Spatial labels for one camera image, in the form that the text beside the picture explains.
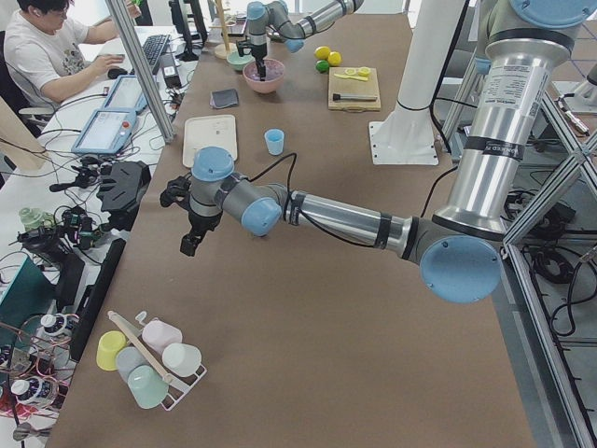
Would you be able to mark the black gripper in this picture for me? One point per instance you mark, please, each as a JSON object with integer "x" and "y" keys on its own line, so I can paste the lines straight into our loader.
{"x": 257, "y": 50}
{"x": 198, "y": 225}

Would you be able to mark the clear ice cubes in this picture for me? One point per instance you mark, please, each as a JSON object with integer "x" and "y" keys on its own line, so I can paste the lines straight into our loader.
{"x": 273, "y": 70}

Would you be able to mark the wooden cup tree stand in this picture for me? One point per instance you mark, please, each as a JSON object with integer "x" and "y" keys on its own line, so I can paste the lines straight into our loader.
{"x": 224, "y": 20}

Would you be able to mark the light blue plastic cup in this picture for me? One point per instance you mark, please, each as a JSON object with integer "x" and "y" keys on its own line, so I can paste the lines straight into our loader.
{"x": 274, "y": 139}

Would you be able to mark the pink cup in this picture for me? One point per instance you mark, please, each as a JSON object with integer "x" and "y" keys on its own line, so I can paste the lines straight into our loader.
{"x": 158, "y": 334}

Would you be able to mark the white cup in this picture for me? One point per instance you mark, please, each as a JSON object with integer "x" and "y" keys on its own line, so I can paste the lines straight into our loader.
{"x": 181, "y": 358}

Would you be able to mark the yellow cup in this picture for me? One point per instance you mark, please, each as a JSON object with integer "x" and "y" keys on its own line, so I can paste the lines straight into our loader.
{"x": 109, "y": 345}

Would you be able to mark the grey cup on rack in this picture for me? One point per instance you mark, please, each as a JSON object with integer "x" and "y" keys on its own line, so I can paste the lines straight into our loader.
{"x": 127, "y": 360}

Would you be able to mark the mint cup on rack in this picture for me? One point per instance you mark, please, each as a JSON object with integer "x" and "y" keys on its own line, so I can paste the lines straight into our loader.
{"x": 147, "y": 387}

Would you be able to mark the pink bowl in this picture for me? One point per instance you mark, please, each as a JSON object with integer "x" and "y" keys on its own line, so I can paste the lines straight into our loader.
{"x": 267, "y": 86}

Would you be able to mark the mint green bowl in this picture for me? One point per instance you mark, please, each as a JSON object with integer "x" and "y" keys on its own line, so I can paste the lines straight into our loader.
{"x": 238, "y": 62}

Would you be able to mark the folded grey cloth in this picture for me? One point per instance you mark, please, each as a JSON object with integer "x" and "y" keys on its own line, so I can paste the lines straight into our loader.
{"x": 224, "y": 99}

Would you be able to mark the yellow lemon far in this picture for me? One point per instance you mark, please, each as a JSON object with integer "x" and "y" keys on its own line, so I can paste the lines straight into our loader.
{"x": 322, "y": 53}

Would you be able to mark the yellow lemon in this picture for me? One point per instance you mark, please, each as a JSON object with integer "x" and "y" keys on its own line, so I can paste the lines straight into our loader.
{"x": 322, "y": 53}
{"x": 334, "y": 58}

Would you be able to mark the green lime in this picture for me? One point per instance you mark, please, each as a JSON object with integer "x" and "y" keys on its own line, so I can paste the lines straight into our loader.
{"x": 322, "y": 66}

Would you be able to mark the yellow lemon near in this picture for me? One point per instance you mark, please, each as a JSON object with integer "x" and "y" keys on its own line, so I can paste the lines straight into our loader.
{"x": 334, "y": 58}

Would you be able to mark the wooden cutting board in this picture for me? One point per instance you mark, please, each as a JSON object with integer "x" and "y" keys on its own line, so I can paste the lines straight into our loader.
{"x": 337, "y": 85}

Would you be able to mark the black gripper part on desk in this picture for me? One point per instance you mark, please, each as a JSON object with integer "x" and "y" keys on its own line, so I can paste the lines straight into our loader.
{"x": 122, "y": 188}

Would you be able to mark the steel muddler black tip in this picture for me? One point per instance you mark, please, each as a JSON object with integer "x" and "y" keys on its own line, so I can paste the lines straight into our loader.
{"x": 337, "y": 97}

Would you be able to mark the cream rabbit serving tray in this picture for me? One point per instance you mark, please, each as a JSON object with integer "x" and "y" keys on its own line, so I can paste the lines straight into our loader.
{"x": 209, "y": 131}

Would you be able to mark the black keyboard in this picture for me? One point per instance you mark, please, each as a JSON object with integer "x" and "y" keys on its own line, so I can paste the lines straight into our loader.
{"x": 154, "y": 47}

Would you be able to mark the yellow plastic knife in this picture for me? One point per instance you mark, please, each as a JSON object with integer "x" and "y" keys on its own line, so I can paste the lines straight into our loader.
{"x": 351, "y": 77}

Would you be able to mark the blue teach pendant near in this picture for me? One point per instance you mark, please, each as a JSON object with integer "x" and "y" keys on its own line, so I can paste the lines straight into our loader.
{"x": 106, "y": 132}

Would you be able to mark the blue teach pendant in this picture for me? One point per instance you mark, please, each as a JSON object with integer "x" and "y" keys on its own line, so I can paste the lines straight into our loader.
{"x": 126, "y": 92}
{"x": 106, "y": 132}

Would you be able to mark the blue teach pendant far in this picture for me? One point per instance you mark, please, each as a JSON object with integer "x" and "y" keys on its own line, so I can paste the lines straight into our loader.
{"x": 126, "y": 92}

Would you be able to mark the person in white shirt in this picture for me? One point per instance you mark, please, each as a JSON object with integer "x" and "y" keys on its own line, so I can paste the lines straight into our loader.
{"x": 42, "y": 51}

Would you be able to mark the aluminium frame post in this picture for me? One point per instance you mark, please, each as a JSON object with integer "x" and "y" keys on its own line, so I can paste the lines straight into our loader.
{"x": 121, "y": 18}

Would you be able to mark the white wire cup rack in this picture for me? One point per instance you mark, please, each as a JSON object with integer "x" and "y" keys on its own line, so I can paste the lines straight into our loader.
{"x": 179, "y": 387}

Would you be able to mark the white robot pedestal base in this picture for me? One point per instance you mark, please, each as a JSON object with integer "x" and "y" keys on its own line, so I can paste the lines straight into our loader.
{"x": 406, "y": 136}

